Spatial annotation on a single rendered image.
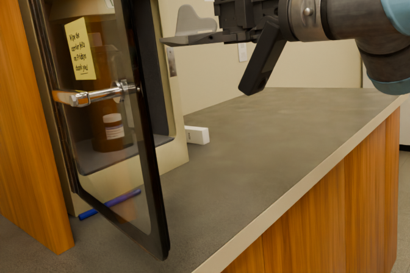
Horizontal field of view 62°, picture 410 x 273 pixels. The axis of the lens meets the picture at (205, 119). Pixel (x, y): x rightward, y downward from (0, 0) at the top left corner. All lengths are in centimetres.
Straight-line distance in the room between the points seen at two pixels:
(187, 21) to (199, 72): 103
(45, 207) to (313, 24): 46
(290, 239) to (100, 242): 41
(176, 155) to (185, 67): 68
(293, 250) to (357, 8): 58
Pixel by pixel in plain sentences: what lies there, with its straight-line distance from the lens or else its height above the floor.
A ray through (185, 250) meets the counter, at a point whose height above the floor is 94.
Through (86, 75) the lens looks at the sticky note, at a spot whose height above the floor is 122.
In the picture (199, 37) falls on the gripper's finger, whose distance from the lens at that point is 50.
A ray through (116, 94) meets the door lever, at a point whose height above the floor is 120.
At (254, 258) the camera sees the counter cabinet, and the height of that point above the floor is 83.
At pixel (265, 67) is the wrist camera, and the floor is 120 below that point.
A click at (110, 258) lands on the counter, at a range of 58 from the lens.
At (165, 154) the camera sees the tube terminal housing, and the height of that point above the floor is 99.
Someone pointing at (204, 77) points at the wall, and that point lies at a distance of 156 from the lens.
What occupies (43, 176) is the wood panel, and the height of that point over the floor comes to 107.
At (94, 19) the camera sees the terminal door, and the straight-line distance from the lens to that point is 42.
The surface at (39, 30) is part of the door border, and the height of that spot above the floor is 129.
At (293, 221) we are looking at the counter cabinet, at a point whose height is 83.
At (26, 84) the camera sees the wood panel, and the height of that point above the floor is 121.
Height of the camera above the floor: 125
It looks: 14 degrees down
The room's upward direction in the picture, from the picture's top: 7 degrees counter-clockwise
